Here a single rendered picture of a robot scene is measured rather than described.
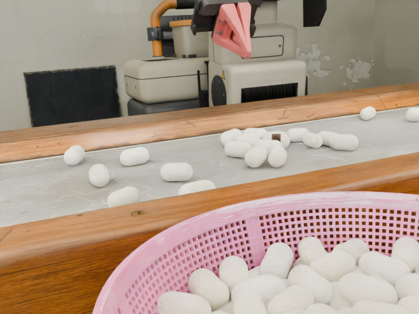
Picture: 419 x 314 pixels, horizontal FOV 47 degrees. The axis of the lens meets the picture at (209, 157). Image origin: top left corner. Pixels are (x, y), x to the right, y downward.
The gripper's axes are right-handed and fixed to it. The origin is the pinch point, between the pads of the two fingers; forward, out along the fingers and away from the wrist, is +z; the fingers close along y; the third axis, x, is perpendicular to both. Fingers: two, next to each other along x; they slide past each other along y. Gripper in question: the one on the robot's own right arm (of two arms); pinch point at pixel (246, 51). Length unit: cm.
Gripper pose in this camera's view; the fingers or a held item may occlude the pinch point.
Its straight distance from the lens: 70.9
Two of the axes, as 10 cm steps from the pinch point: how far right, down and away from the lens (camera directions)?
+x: -1.9, 5.9, 7.8
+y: 9.3, -1.6, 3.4
